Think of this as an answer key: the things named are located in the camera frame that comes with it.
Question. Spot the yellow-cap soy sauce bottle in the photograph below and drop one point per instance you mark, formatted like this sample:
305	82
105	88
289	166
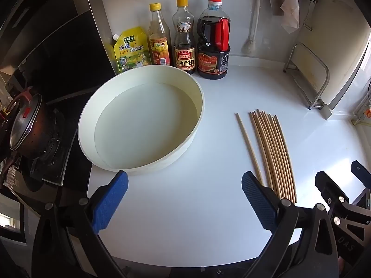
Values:
184	43

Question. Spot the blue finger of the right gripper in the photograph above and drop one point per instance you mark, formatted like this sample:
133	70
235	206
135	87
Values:
329	185
361	173

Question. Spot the red pot with lid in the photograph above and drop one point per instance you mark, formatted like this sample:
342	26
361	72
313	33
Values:
27	126

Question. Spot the black gas stove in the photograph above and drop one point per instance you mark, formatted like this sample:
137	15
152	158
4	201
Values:
46	164

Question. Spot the round white tray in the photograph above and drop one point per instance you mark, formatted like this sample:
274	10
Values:
142	120

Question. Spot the wall socket with orange switch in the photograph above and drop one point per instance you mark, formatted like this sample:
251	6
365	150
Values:
362	113

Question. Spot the yellow seasoning pouch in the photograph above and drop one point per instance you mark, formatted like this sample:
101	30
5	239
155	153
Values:
131	49

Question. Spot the large dark soy sauce jug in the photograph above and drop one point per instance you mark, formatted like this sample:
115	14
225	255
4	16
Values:
213	47

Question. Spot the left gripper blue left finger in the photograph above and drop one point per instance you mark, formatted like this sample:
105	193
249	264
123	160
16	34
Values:
106	200

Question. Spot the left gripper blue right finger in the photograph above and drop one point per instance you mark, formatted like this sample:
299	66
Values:
262	199

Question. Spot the white hanging brush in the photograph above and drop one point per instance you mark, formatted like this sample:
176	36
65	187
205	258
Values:
251	41

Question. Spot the steel cutting board rack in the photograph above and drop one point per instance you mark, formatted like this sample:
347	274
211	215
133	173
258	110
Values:
310	74

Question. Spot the white cutting board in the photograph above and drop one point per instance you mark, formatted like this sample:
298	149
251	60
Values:
339	36

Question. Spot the hanging white cloth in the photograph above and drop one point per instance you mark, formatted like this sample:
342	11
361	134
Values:
291	17

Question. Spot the yellow-cap vinegar bottle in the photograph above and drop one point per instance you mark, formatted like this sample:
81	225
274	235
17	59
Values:
159	37

